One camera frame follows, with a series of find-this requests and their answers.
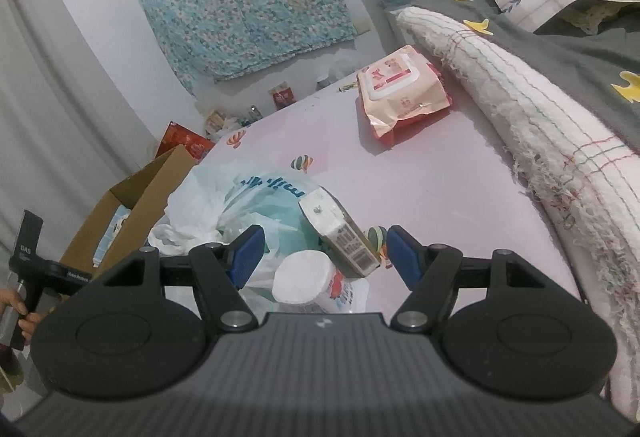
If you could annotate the person's left hand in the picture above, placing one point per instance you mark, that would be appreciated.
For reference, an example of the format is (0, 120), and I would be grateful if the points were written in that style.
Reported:
(10, 302)

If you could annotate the white plastic bag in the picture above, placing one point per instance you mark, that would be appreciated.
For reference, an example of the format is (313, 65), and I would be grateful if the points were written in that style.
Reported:
(225, 197)

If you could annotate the pink balloon print tablecloth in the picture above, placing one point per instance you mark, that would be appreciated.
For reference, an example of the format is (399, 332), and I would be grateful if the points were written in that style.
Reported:
(450, 177)

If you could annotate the white wall socket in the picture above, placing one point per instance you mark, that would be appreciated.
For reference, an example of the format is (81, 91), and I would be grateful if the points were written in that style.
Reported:
(361, 28)

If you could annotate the white water dispenser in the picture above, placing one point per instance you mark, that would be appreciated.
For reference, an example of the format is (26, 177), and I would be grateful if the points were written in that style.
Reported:
(392, 27)

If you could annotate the pink wet wipes pack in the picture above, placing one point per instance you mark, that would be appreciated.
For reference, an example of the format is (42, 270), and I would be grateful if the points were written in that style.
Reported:
(400, 97)

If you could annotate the blue white packet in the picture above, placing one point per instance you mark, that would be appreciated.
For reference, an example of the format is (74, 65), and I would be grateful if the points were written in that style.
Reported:
(112, 229)

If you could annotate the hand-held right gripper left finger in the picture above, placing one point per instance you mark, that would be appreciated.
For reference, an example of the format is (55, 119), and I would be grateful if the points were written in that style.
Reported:
(246, 254)

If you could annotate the brown cardboard box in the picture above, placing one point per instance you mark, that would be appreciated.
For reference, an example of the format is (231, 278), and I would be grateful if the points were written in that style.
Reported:
(150, 187)

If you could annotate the red small box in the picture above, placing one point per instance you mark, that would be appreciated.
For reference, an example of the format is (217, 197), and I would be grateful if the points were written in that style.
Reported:
(282, 98)

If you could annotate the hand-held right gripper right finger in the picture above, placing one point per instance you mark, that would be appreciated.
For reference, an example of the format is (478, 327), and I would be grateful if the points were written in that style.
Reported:
(402, 257)

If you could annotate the crumpled white plastic bags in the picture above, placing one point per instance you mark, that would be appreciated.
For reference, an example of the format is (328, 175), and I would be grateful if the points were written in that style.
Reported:
(222, 122)

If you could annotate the grey bedsheet with yellow shapes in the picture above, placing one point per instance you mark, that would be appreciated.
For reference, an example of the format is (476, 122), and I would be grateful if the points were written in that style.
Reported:
(575, 52)

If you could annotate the red snack bag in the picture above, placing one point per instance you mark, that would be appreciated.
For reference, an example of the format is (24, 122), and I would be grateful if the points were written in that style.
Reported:
(182, 142)

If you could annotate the rolled white blanket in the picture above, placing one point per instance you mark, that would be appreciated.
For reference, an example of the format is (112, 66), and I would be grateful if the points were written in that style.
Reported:
(525, 107)

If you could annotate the white lidded jar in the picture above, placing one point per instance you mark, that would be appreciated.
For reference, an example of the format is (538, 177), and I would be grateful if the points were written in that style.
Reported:
(302, 277)

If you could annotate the clear plastic bag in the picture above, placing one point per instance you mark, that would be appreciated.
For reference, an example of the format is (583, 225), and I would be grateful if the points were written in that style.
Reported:
(345, 72)

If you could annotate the green drink can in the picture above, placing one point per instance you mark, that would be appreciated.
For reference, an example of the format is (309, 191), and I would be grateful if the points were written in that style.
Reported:
(255, 113)

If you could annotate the small carton box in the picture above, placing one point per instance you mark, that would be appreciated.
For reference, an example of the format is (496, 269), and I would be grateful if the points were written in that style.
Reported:
(330, 222)

